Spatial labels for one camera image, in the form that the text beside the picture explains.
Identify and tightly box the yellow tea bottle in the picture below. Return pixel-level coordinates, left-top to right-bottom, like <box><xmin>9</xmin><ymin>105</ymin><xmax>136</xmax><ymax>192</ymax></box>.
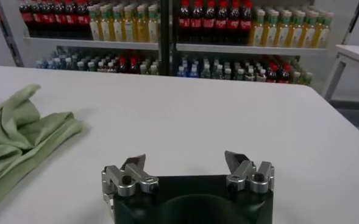
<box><xmin>249</xmin><ymin>9</ymin><xmax>266</xmax><ymax>47</ymax></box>
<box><xmin>315</xmin><ymin>12</ymin><xmax>335</xmax><ymax>49</ymax></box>
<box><xmin>135</xmin><ymin>4</ymin><xmax>149</xmax><ymax>43</ymax></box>
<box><xmin>263</xmin><ymin>9</ymin><xmax>279</xmax><ymax>47</ymax></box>
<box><xmin>88</xmin><ymin>5</ymin><xmax>101</xmax><ymax>41</ymax></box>
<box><xmin>124</xmin><ymin>4</ymin><xmax>137</xmax><ymax>43</ymax></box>
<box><xmin>288</xmin><ymin>10</ymin><xmax>305</xmax><ymax>48</ymax></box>
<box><xmin>100</xmin><ymin>5</ymin><xmax>113</xmax><ymax>41</ymax></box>
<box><xmin>147</xmin><ymin>4</ymin><xmax>160</xmax><ymax>43</ymax></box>
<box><xmin>300</xmin><ymin>10</ymin><xmax>319</xmax><ymax>49</ymax></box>
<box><xmin>112</xmin><ymin>4</ymin><xmax>125</xmax><ymax>42</ymax></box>
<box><xmin>275</xmin><ymin>10</ymin><xmax>292</xmax><ymax>47</ymax></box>

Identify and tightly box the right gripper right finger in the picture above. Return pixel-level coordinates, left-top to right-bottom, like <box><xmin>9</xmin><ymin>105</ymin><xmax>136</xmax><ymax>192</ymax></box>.
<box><xmin>224</xmin><ymin>150</ymin><xmax>275</xmax><ymax>195</ymax></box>

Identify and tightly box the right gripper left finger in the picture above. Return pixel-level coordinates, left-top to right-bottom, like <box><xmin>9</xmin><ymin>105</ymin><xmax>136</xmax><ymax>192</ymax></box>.
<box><xmin>101</xmin><ymin>153</ymin><xmax>160</xmax><ymax>198</ymax></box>

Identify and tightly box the white drinks display rack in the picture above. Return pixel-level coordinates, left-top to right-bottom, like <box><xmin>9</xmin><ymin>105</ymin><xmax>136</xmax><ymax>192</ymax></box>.
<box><xmin>0</xmin><ymin>0</ymin><xmax>168</xmax><ymax>77</ymax></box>
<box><xmin>166</xmin><ymin>0</ymin><xmax>359</xmax><ymax>92</ymax></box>

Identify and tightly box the light green t-shirt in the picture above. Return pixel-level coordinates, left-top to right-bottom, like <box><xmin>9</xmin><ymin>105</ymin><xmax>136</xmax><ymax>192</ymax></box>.
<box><xmin>0</xmin><ymin>84</ymin><xmax>83</xmax><ymax>211</ymax></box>

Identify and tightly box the white side table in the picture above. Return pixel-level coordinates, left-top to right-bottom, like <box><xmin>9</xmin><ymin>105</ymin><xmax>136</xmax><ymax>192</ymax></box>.
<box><xmin>321</xmin><ymin>44</ymin><xmax>359</xmax><ymax>101</ymax></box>

